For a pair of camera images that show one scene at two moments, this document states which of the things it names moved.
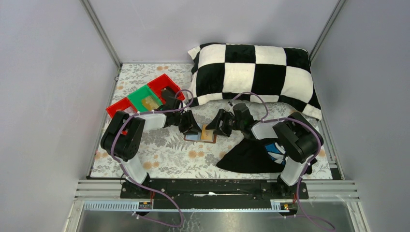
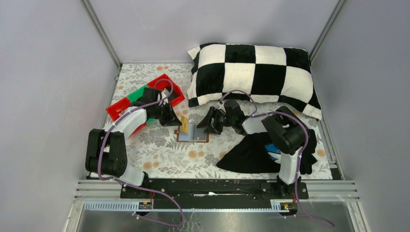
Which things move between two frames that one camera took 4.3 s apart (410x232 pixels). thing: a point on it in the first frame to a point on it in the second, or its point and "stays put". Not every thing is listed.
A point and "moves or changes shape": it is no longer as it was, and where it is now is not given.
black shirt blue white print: x=251 y=155 stays put
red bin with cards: x=122 y=104 stays put
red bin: x=158 y=83 stays put
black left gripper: x=190 y=122 to x=170 y=118
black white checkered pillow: x=222 y=72 stays put
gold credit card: x=206 y=135 moves or changes shape
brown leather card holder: x=197 y=137 moves or changes shape
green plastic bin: x=135 y=97 stays put
